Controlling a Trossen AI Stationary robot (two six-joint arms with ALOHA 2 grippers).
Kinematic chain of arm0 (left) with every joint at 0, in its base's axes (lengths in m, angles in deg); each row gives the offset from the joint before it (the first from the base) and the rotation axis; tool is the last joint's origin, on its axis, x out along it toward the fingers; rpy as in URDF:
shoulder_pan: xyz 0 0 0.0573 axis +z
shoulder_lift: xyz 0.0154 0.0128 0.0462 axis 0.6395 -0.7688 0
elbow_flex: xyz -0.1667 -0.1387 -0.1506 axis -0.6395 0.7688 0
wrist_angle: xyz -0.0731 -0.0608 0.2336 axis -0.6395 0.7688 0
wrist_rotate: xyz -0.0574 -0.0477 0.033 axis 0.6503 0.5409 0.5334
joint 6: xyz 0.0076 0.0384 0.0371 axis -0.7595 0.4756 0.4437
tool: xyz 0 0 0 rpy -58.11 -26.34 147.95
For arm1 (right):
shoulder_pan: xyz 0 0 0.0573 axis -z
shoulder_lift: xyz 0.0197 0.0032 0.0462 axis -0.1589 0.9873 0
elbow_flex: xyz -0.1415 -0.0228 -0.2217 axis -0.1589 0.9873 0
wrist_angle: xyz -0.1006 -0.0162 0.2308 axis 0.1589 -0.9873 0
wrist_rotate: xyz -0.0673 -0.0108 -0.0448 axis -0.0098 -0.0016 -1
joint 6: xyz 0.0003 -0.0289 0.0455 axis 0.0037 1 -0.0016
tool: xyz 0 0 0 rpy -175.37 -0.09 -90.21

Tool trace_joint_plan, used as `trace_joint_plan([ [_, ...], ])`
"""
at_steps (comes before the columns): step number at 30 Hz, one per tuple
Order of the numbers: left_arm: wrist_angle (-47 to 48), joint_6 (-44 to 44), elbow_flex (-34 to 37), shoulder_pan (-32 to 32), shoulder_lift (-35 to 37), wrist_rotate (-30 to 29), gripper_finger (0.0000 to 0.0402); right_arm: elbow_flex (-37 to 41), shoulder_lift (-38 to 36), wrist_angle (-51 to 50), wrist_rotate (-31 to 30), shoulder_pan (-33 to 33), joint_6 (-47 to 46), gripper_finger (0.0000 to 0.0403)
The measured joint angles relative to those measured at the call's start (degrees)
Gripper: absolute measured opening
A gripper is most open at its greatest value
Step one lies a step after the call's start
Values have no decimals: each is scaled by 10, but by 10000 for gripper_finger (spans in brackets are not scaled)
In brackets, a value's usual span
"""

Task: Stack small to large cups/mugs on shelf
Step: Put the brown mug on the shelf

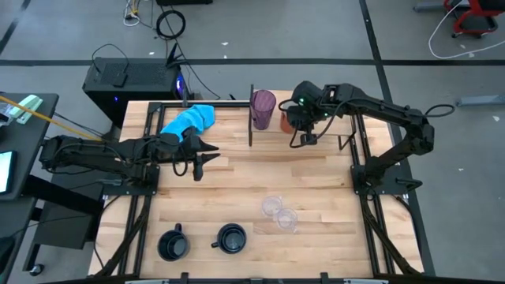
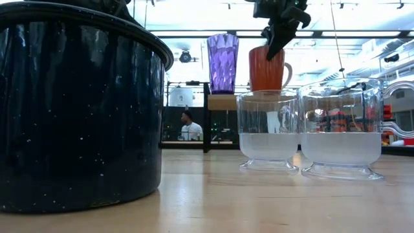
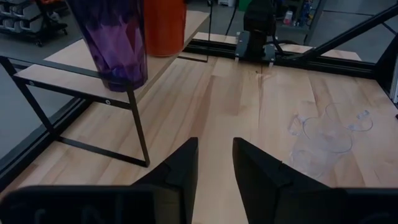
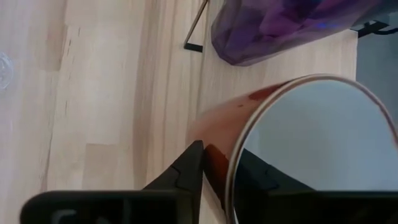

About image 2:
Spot small clear plastic mug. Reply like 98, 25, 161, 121
236, 89, 300, 173

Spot wooden shelf with black frame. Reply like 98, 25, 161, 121
202, 82, 369, 154

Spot orange mug with white handle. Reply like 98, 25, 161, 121
248, 45, 294, 93

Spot large clear plastic mug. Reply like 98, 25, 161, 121
296, 77, 414, 181

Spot dark blue speckled enamel mug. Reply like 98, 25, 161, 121
0, 1, 175, 214

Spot person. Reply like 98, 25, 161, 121
179, 110, 204, 142

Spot thin hanging ceiling cord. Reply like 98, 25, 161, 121
329, 0, 345, 72

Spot black round ceiling lamp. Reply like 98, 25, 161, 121
179, 49, 193, 64

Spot black metal frame stand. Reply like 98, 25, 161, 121
166, 80, 218, 143

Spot small black object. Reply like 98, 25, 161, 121
160, 141, 414, 157

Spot purple faceted plastic tumbler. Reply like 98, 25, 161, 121
206, 33, 240, 95

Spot rack with red bins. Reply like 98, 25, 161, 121
382, 103, 394, 145

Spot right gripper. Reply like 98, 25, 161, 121
254, 0, 308, 61

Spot black partition panel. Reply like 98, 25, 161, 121
161, 105, 204, 142
210, 109, 239, 143

